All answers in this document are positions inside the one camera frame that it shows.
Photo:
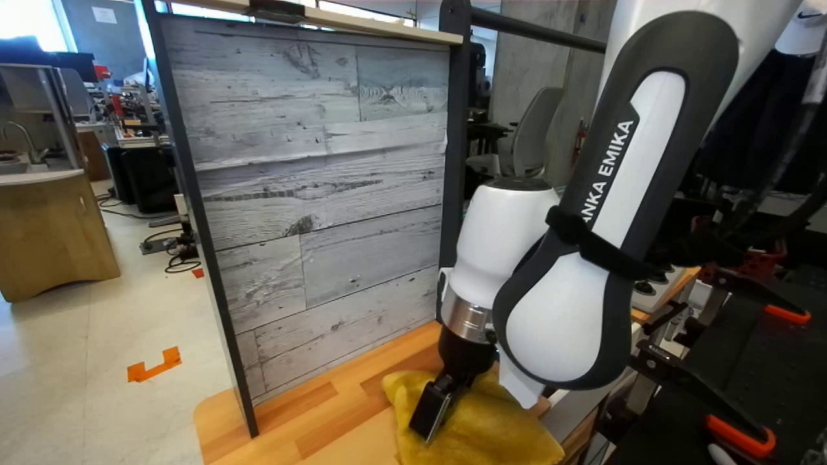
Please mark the round wooden cabinet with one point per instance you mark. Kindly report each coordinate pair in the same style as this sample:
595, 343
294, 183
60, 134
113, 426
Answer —
54, 235

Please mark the black storage bins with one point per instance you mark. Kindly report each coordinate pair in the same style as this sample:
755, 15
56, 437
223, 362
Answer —
144, 176

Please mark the light wooden shelf board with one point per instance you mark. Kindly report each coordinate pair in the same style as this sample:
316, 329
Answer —
344, 19

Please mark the wooden stove counter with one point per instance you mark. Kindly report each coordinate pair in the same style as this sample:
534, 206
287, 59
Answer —
675, 299

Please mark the black hanging jacket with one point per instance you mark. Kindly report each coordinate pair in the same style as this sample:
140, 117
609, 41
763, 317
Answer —
767, 120

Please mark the grey office chair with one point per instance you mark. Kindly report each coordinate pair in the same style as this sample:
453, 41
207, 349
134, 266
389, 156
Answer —
532, 139

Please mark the black perforated table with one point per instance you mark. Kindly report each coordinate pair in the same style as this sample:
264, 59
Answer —
759, 379

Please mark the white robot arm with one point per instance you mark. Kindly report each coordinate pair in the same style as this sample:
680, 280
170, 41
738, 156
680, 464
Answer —
603, 171

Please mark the orange plastic crate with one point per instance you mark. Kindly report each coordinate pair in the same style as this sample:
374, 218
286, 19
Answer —
763, 258

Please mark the black metal frame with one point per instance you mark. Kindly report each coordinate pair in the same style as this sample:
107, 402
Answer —
453, 131

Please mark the striped wooden countertop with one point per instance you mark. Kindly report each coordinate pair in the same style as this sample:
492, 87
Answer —
327, 414

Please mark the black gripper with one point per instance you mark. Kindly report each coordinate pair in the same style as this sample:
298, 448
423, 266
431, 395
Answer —
466, 359

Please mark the grey wood plank panel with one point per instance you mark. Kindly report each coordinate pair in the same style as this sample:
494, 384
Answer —
302, 171

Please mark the yellow terry towel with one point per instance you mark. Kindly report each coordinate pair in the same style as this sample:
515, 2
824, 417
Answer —
492, 430

